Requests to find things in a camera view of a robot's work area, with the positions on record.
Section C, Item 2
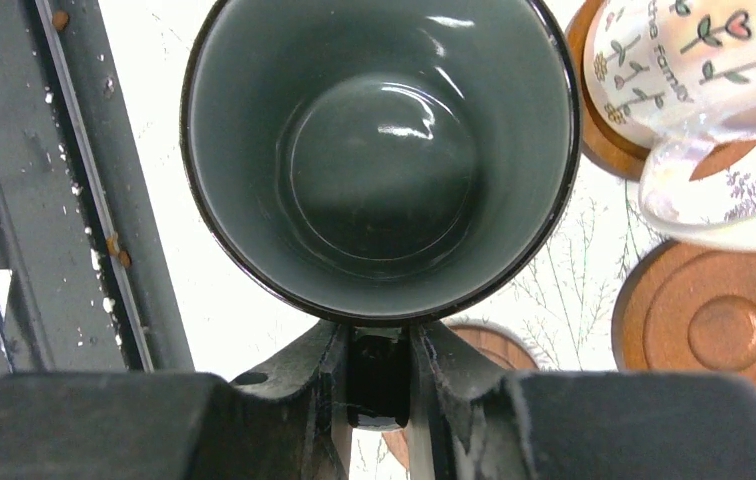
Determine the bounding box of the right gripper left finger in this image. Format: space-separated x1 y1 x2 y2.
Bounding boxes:
0 321 351 479

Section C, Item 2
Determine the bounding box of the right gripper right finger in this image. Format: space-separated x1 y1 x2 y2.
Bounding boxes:
408 322 756 479

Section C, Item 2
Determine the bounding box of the brown ringed coaster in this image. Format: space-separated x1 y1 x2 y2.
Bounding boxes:
611 241 756 385
382 320 539 471
566 0 756 182

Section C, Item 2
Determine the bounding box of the dark green mug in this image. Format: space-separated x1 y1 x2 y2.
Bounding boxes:
179 0 583 431

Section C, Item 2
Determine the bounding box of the floral mug orange inside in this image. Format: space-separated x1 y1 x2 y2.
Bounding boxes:
582 1 756 251

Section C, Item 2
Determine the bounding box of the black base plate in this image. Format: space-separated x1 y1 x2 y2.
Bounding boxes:
0 1 194 376

